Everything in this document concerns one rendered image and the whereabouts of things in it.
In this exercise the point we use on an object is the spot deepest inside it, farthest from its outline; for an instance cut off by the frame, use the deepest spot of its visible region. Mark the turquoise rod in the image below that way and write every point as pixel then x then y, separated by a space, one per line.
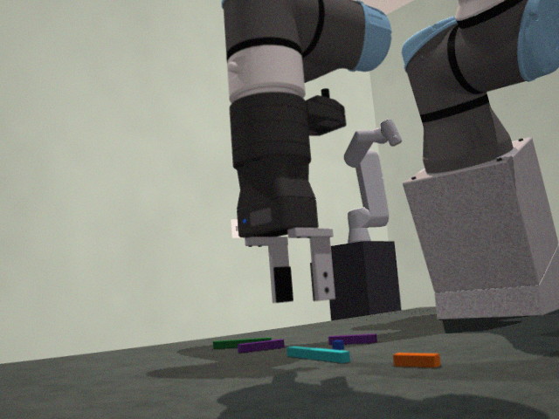
pixel 319 354

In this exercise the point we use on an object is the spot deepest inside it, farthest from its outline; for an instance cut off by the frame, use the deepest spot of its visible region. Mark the orange rod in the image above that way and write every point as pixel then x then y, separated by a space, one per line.
pixel 416 360

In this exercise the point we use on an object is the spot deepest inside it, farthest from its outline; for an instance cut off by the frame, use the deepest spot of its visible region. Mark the purple rod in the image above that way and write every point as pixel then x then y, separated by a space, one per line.
pixel 261 345
pixel 354 339

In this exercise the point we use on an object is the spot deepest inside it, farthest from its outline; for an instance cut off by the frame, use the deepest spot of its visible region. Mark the dark green rod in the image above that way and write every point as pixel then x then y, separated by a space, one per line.
pixel 234 343

